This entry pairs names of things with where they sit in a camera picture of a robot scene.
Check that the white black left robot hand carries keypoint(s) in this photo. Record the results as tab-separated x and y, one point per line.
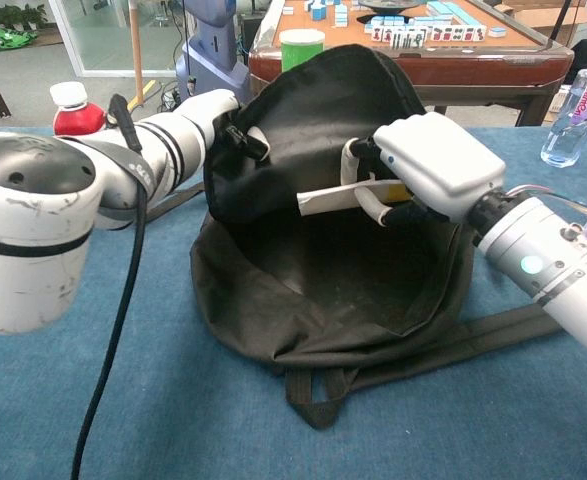
223	107

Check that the white plastic basket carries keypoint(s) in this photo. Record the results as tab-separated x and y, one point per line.
563	105

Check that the blue white mahjong tile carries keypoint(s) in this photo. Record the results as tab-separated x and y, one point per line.
497	32
318	13
341	17

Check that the purple machine pedestal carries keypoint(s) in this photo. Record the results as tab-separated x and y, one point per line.
213	65

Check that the dark shallow bowl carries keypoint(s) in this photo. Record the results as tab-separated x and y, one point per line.
390	5

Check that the blue table cloth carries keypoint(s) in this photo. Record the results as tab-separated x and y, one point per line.
198	425

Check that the thin black pole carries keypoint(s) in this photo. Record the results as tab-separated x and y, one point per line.
564	17

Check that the green potted plants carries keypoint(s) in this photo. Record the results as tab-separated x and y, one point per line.
8	16

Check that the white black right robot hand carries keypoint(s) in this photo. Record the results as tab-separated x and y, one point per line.
443	160

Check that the white book orange spine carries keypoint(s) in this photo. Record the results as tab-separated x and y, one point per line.
328	197

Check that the wooden pole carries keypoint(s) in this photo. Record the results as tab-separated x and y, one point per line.
137	55

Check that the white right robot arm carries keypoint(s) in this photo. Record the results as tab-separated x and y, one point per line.
573	295

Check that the green chips can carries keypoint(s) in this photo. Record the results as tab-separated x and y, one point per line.
300	50

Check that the clear plastic water bottle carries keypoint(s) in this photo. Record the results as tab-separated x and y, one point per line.
573	120

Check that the green crumpled bags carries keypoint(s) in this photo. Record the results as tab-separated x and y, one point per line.
3	40

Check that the red juice bottle white cap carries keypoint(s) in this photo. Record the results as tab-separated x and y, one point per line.
75	117

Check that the brown mahjong table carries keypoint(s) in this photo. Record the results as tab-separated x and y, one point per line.
473	65

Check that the black fabric backpack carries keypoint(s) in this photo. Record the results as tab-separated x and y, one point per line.
333	300

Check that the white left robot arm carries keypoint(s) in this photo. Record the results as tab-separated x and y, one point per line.
23	260

